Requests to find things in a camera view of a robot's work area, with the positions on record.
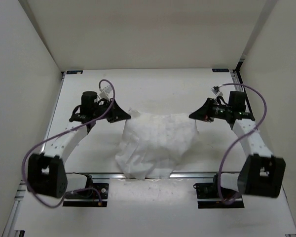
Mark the aluminium table edge rail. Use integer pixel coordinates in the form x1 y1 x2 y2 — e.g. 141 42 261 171
64 172 242 180

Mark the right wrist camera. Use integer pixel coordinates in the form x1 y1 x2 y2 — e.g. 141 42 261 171
228 91 246 112

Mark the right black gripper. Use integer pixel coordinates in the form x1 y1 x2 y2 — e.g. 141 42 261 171
189 98 231 122

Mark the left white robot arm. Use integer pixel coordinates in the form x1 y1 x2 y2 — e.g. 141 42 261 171
27 99 131 198

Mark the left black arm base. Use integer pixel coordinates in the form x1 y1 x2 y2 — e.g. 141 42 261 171
63 173 109 208

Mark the blue corner label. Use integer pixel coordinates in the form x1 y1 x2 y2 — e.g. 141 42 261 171
212 68 229 73
66 70 83 75

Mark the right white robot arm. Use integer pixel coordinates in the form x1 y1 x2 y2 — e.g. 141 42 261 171
188 96 286 202

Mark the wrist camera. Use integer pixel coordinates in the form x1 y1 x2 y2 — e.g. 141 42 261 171
228 91 246 112
80 91 98 116

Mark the aluminium frame rail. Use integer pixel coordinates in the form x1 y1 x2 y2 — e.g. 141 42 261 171
230 70 274 178
1 71 66 237

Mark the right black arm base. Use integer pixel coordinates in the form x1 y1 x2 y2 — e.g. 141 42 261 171
193 174 245 209

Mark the left blue corner label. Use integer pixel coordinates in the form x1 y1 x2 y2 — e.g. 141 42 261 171
66 70 83 75

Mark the right aluminium frame rail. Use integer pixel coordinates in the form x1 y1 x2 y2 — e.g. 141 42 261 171
230 70 274 178

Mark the white pleated skirt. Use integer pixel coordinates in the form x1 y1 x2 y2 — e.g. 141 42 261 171
115 110 199 180

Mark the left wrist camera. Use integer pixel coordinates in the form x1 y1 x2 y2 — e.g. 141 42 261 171
80 91 98 116

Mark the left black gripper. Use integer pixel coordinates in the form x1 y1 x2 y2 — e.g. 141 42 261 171
92 98 130 123

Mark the right blue corner label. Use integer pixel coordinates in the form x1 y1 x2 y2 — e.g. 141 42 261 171
212 68 229 73

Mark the left aluminium frame rail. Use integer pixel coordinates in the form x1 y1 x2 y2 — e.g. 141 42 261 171
1 71 66 237

